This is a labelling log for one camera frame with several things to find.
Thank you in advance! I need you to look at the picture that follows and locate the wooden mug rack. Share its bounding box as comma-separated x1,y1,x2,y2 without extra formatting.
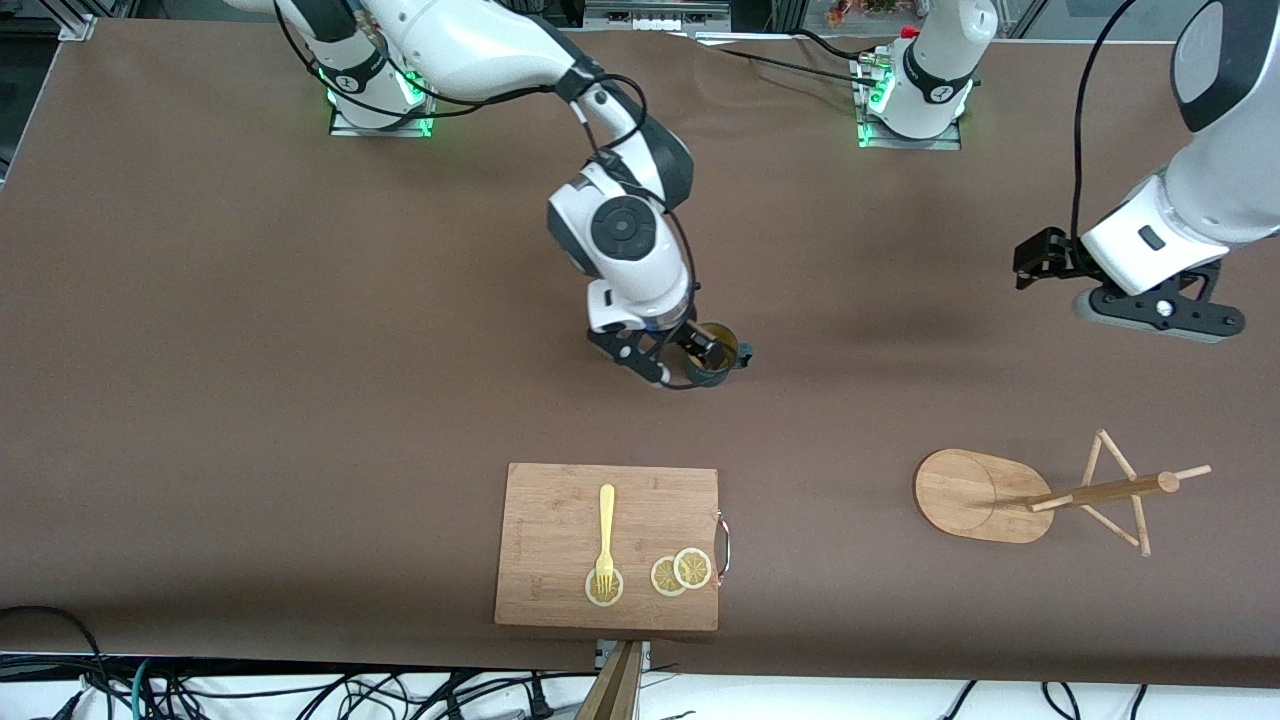
914,429,1213,558

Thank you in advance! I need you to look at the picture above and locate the wooden post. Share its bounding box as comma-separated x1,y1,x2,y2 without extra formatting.
575,641,643,720

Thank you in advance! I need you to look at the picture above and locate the thick black looped cable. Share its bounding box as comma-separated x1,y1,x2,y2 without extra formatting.
0,604,113,720

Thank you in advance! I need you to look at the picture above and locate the teal cable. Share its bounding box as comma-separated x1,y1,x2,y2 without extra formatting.
129,657,163,720

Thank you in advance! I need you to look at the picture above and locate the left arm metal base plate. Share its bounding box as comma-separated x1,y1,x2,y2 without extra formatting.
857,52,963,151

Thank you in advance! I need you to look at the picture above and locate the grey power strip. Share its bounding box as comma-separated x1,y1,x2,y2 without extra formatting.
584,0,732,32

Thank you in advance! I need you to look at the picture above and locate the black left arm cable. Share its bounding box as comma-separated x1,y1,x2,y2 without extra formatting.
1071,0,1143,246

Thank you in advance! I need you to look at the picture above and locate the teal mug yellow inside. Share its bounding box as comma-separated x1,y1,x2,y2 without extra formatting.
684,322,755,391

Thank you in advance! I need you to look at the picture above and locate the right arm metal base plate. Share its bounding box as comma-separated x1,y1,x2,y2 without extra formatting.
329,60,435,138

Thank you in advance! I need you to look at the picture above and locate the yellow plastic fork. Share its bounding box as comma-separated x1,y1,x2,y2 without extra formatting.
596,484,616,593

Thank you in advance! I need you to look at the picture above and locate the short black table cable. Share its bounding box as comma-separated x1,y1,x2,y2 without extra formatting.
792,28,883,61

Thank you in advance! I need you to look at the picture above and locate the bamboo cutting board metal handle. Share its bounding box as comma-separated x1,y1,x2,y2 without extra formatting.
494,462,732,632

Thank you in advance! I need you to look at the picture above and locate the brown table cover sheet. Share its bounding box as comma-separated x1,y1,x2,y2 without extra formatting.
0,18,1280,691

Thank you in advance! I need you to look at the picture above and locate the long black table cable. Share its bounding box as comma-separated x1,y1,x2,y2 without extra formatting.
688,34,881,86

